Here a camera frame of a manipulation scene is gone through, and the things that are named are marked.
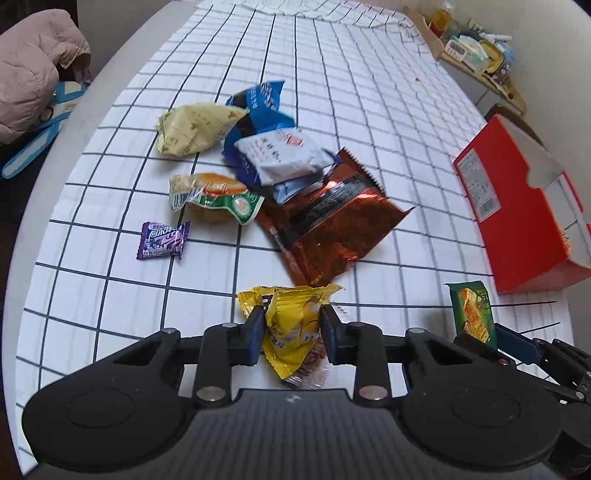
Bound white checked tablecloth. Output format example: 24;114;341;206
14;0;578;462

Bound small white clock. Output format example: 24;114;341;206
445;37;485;65

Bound wooden shelf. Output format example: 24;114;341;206
402;4;527;116

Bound yellow rimmed container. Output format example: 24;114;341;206
478;39;506;77

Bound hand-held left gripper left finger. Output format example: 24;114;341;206
99;307;267;401

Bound white snack packet blue edges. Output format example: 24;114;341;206
224;127;335;188

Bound red cardboard box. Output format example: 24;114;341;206
452;113;591;295

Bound green orange bread packet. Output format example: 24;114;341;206
168;173;265;227

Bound green snack packet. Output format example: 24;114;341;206
444;281;498;349

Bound glass jar orange contents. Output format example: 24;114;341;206
429;9;452;37

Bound light blue snack packet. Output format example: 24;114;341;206
270;173;324;204

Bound copper foil snack bag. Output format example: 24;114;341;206
256;148;416;287

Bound purple candy packet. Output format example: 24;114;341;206
137;220;191;261

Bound pink padded jacket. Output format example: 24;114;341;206
0;9;92;144

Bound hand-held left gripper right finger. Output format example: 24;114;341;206
320;305;497;400

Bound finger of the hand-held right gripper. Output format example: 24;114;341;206
454;332;503;366
495;324;591;403

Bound pale yellow snack packet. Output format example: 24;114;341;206
156;104;250;160

